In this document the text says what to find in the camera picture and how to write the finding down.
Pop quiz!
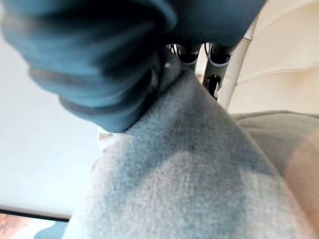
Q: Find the olive grey cushion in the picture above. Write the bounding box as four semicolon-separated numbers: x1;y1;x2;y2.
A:
229;111;319;180

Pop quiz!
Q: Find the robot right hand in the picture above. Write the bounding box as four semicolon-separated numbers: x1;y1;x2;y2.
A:
0;0;259;133

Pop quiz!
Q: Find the light grey fleece cushion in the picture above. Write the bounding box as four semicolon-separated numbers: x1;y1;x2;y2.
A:
67;53;315;239

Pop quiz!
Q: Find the orange cushion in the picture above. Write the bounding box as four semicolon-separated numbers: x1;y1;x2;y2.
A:
284;134;319;239

